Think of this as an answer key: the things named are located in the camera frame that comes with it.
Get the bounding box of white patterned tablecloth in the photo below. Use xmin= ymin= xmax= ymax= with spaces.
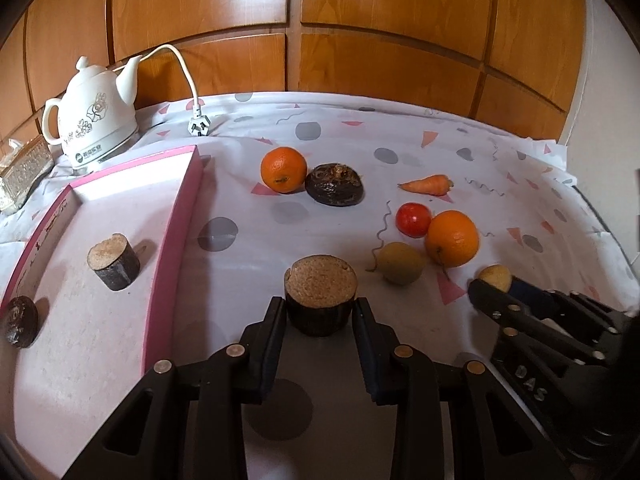
xmin=0 ymin=91 xmax=631 ymax=480

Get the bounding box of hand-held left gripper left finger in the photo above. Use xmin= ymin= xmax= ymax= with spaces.
xmin=62 ymin=296 xmax=287 ymax=480

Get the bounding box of small beige round fruit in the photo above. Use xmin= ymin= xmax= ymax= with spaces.
xmin=477 ymin=264 xmax=513 ymax=293

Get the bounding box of white power cord with plug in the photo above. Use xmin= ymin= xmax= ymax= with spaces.
xmin=137 ymin=43 xmax=210 ymax=137

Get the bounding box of ornate tissue box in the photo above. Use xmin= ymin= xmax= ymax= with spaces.
xmin=0 ymin=136 xmax=55 ymax=213

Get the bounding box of red tomato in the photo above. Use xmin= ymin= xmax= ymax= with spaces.
xmin=395 ymin=202 xmax=432 ymax=238

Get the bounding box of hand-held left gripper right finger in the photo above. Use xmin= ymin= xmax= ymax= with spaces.
xmin=352 ymin=297 xmax=571 ymax=480

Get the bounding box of small orange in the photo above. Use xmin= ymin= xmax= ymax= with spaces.
xmin=260 ymin=146 xmax=308 ymax=194

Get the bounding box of yellow-green pear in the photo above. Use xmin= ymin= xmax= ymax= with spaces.
xmin=376 ymin=241 xmax=425 ymax=286

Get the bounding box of large orange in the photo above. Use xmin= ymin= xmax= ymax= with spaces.
xmin=425 ymin=210 xmax=480 ymax=268

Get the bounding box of pink shallow box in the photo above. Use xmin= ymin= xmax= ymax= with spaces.
xmin=0 ymin=144 xmax=206 ymax=478

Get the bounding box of dark brown water chestnut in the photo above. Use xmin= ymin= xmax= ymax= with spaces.
xmin=305 ymin=162 xmax=365 ymax=207
xmin=0 ymin=296 xmax=39 ymax=350

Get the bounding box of white ceramic electric kettle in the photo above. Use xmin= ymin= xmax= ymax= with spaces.
xmin=41 ymin=55 xmax=143 ymax=170

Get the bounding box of dark sugarcane piece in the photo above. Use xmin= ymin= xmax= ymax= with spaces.
xmin=87 ymin=233 xmax=142 ymax=292
xmin=284 ymin=255 xmax=360 ymax=337

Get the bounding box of small carrot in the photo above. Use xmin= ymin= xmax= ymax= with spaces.
xmin=397 ymin=174 xmax=454 ymax=197

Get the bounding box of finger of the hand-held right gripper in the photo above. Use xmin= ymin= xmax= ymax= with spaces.
xmin=467 ymin=279 xmax=611 ymax=367
xmin=510 ymin=276 xmax=626 ymax=333

